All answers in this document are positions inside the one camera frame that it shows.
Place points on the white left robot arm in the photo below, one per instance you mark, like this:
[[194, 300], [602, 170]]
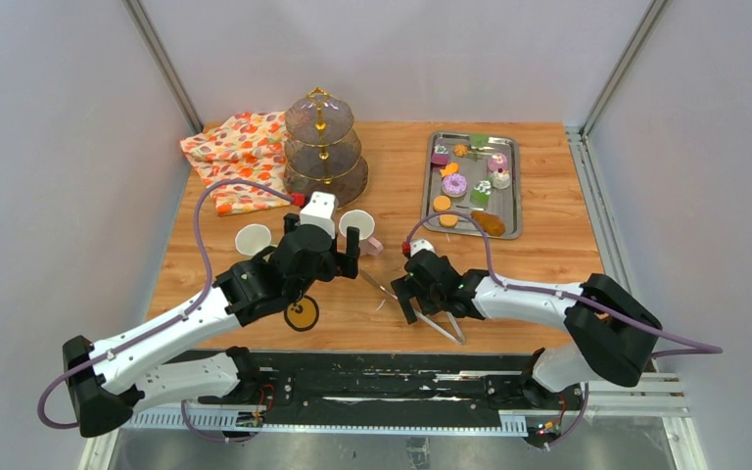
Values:
[[111, 380]]

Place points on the white cup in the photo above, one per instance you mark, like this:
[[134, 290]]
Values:
[[251, 239]]

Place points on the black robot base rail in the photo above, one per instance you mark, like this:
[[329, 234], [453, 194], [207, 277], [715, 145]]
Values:
[[393, 390]]

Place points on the green square cake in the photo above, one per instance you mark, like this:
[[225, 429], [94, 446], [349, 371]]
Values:
[[481, 193]]

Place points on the aluminium frame post left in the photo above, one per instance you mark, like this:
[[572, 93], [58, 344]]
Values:
[[151, 38]]

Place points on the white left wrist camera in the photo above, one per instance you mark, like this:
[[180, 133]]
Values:
[[319, 211]]

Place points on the orange round biscuit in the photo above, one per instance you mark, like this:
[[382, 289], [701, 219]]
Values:
[[448, 220], [441, 203]]

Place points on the orange round biscuit upper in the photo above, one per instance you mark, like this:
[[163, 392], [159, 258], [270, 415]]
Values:
[[441, 203]]

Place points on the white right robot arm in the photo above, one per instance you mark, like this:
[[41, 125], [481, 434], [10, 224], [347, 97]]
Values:
[[612, 334]]

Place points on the floral orange cloth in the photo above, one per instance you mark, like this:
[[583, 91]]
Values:
[[247, 146]]

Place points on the brown bread roll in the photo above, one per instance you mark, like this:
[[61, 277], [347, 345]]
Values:
[[491, 223]]

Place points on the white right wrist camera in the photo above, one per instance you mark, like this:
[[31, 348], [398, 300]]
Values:
[[420, 245]]

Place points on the magenta square cake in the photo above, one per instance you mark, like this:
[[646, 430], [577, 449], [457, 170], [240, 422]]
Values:
[[440, 155]]

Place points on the white cream cupcake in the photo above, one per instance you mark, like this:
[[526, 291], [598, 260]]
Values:
[[500, 179]]

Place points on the three-tier glass cake stand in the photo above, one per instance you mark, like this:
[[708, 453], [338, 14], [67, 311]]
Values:
[[322, 150]]

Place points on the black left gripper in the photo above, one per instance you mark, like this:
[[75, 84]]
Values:
[[345, 263]]

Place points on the metal serving tray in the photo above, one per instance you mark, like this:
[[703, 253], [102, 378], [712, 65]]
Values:
[[504, 203]]

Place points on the long metal tongs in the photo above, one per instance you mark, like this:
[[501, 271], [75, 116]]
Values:
[[456, 334]]

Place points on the orange round biscuit lower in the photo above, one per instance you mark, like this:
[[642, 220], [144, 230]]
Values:
[[448, 220]]

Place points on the pink mug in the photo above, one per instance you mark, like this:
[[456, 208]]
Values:
[[364, 222]]

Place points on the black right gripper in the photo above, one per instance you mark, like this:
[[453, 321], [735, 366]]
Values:
[[406, 289]]

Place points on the small orange flower cookie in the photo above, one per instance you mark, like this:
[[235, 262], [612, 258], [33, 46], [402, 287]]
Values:
[[460, 150]]

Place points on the aluminium frame post right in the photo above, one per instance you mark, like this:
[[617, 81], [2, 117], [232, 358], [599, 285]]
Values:
[[648, 21]]

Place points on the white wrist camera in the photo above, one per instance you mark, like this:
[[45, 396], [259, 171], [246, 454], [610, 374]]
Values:
[[420, 245], [319, 211]]

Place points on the aluminium frame post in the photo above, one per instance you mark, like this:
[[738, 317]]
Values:
[[151, 38], [648, 21]]

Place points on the purple frosted donut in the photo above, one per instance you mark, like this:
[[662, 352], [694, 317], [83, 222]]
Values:
[[454, 185]]

